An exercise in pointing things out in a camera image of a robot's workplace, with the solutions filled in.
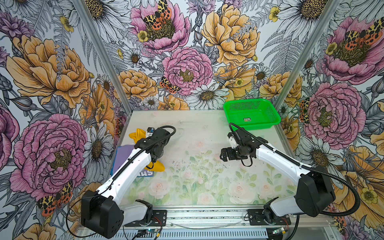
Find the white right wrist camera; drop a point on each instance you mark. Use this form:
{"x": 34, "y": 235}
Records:
{"x": 233, "y": 142}

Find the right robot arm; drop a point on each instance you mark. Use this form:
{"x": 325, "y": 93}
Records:
{"x": 314, "y": 190}

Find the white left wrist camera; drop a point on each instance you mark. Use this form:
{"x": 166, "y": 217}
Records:
{"x": 150, "y": 131}

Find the left aluminium corner post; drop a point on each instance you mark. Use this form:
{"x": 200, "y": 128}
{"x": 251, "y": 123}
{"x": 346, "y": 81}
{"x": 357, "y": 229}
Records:
{"x": 97, "y": 41}

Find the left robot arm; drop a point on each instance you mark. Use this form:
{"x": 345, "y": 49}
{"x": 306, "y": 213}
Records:
{"x": 102, "y": 211}

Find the right aluminium corner post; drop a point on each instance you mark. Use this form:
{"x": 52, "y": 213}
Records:
{"x": 313, "y": 39}

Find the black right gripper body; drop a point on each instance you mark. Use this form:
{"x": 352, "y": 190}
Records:
{"x": 234, "y": 154}

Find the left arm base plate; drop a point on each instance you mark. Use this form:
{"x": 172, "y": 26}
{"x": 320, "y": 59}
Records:
{"x": 157, "y": 219}

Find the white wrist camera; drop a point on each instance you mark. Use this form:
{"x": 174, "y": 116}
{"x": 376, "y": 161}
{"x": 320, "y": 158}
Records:
{"x": 150, "y": 131}
{"x": 233, "y": 142}

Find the aluminium front rail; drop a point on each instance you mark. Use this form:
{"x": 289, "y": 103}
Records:
{"x": 228, "y": 223}

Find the aluminium corner post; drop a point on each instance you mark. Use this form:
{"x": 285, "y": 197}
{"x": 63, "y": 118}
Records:
{"x": 97, "y": 41}
{"x": 313, "y": 39}

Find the green plastic basket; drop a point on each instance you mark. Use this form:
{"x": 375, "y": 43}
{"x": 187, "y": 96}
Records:
{"x": 262, "y": 113}

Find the folded purple t shirt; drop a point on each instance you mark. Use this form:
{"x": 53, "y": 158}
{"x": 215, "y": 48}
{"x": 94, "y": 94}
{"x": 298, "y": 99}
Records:
{"x": 123, "y": 156}

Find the yellow t shirt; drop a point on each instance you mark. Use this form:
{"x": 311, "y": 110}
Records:
{"x": 154, "y": 167}

